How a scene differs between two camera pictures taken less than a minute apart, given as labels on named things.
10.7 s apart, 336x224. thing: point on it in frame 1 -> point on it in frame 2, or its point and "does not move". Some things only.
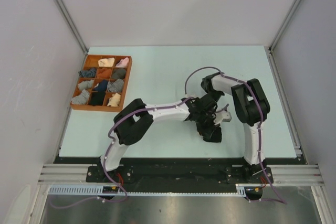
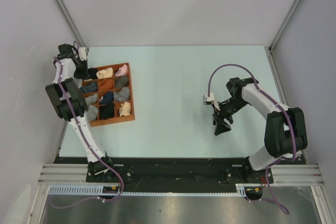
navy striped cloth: [90, 73] -> [88, 87]
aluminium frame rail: [284, 173] does not move
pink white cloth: [123, 63] -> [123, 71]
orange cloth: [104, 73] -> [105, 84]
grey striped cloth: [116, 86] -> [122, 95]
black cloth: [97, 98] -> [107, 111]
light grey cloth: [85, 84] -> [90, 99]
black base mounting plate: [178, 174] does not move
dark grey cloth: [119, 73] -> [121, 81]
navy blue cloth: [102, 86] -> [108, 97]
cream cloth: [107, 62] -> [106, 72]
